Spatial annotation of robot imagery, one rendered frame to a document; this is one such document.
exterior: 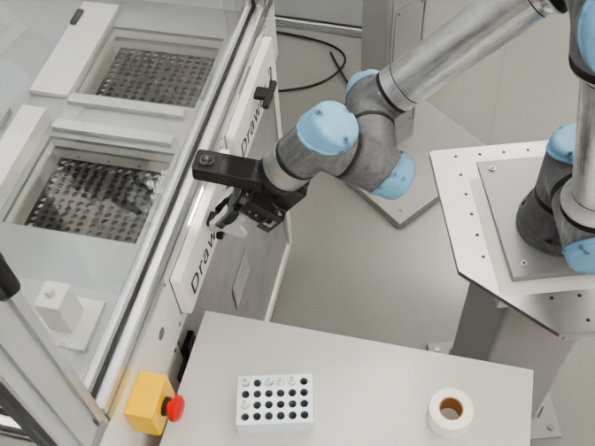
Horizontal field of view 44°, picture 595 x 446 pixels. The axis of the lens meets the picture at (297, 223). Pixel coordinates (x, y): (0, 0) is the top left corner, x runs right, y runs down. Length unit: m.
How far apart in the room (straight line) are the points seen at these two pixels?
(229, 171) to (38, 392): 0.45
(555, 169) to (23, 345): 0.88
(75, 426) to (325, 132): 0.49
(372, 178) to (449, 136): 1.54
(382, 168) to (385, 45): 1.15
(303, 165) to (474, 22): 0.31
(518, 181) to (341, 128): 0.60
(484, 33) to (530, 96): 1.77
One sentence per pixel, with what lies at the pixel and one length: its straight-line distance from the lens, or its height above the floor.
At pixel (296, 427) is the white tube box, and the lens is 1.23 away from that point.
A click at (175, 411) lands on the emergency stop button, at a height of 0.89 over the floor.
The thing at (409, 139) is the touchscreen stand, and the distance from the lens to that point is 2.57.
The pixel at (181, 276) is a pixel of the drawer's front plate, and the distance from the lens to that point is 1.20.
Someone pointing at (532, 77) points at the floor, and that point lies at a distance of 2.91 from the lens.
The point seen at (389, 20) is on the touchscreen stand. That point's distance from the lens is 2.13.
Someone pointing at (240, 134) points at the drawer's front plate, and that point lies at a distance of 1.41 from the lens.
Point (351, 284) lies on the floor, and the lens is 2.25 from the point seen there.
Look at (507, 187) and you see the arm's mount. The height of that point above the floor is 0.77.
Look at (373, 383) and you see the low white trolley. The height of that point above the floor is 0.76.
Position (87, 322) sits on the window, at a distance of 0.99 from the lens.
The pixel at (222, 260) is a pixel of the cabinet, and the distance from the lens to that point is 1.54.
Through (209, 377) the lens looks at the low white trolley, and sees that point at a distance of 1.29.
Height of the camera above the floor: 1.92
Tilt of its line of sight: 54 degrees down
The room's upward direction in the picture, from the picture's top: 5 degrees counter-clockwise
